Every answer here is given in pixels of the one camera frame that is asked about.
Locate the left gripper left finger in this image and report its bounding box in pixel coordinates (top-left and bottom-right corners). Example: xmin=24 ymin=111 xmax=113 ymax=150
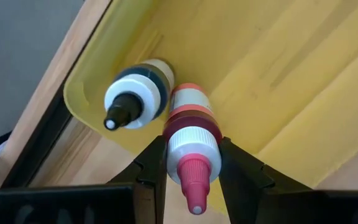
xmin=107 ymin=135 xmax=168 ymax=224

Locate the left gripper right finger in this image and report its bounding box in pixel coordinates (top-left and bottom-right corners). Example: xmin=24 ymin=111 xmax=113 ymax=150
xmin=218 ymin=136 xmax=313 ymax=224

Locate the large pink food coloring bottle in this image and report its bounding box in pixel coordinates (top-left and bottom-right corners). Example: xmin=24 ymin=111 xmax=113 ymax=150
xmin=162 ymin=82 xmax=223 ymax=215

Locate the large black food coloring bottle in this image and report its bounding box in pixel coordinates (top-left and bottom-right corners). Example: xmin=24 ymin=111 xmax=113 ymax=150
xmin=103 ymin=58 xmax=175 ymax=131

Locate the yellow translucent plastic bin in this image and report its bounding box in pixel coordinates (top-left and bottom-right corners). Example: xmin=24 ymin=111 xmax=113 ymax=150
xmin=63 ymin=0 xmax=358 ymax=215

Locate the black aluminium table frame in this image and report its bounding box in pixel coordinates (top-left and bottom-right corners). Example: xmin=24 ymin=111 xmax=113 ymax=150
xmin=0 ymin=0 xmax=117 ymax=190

